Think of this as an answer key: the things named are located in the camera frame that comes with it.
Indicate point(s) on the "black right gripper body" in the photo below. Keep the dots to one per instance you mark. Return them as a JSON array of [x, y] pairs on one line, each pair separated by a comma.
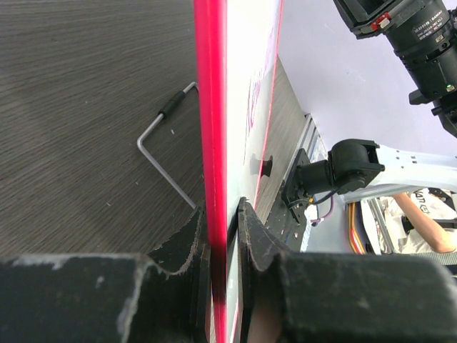
[[371, 18]]

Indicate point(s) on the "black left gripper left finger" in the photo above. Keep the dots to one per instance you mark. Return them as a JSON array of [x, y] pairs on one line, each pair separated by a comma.
[[162, 296]]

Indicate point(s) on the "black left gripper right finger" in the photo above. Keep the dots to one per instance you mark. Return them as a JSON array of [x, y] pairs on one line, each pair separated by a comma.
[[289, 296]]

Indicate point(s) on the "pink framed whiteboard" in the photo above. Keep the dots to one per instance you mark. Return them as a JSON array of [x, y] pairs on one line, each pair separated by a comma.
[[236, 53]]

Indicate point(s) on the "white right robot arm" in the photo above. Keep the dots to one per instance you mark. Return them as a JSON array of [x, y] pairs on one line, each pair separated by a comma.
[[362, 169]]

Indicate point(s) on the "person forearm in background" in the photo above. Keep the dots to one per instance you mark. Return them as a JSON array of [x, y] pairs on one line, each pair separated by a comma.
[[433, 233]]

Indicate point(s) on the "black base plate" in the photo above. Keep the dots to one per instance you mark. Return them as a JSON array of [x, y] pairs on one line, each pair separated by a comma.
[[281, 223]]

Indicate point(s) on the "right aluminium frame post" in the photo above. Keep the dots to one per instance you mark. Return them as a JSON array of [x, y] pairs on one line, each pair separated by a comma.
[[310, 140]]

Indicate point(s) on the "metal wire board stand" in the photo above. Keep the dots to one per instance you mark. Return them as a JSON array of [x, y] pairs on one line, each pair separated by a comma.
[[171, 144]]

